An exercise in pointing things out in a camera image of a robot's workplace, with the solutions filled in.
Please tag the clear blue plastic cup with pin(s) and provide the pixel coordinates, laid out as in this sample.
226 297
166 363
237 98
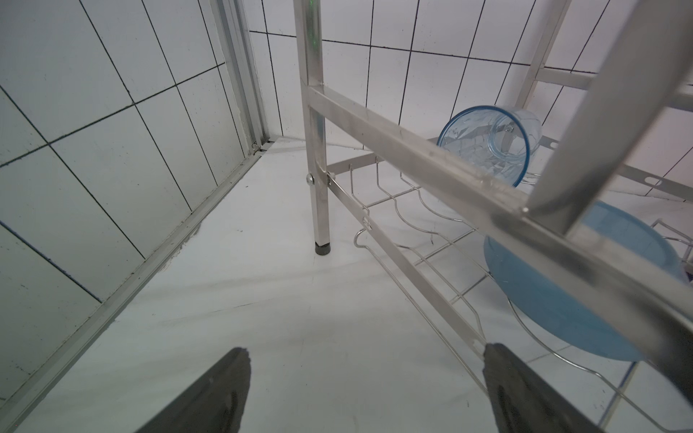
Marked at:
499 141

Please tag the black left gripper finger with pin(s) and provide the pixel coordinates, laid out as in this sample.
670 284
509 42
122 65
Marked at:
213 403

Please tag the metal two-tier dish rack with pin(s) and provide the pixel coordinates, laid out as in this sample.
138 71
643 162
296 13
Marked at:
640 77

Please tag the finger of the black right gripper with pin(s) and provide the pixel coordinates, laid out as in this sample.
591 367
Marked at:
522 401

